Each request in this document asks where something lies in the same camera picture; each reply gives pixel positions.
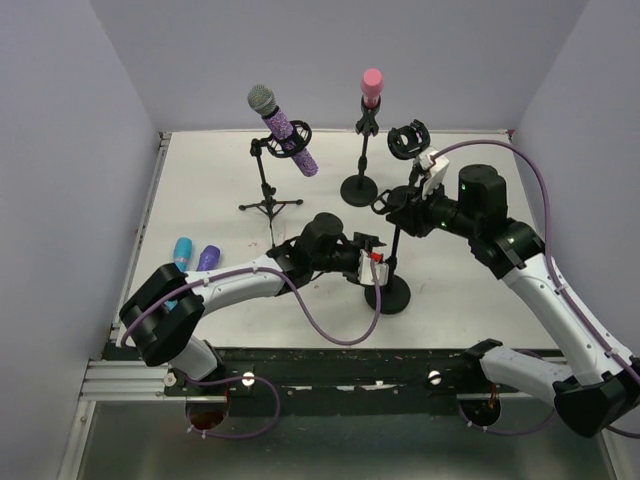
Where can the plain purple microphone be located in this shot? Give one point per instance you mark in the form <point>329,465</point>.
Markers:
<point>209,258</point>

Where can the black round-base clip stand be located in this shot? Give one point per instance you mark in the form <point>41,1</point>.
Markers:
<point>360,190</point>

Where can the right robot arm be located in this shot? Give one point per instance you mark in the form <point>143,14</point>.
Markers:
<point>599,381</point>

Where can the teal microphone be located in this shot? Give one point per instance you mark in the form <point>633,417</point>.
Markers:
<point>182,253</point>

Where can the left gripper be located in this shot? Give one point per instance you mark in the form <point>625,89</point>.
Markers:
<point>364,242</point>

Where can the black shock-mount desk stand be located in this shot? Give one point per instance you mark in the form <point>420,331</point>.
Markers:
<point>410,143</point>

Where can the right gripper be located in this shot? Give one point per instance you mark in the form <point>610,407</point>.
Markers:
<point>411,214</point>

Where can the pink microphone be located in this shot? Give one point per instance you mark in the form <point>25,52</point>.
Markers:
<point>372,84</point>

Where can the purple glitter microphone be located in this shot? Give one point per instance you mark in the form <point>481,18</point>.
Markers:
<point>261,99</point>

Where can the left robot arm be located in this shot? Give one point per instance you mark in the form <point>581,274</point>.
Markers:
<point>160,318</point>

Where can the black tripod shock-mount stand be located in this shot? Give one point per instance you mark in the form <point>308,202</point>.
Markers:
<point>280,149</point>

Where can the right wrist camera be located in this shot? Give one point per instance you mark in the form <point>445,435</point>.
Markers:
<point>432,172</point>

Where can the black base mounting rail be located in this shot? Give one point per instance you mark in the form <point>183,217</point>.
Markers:
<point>341,382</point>

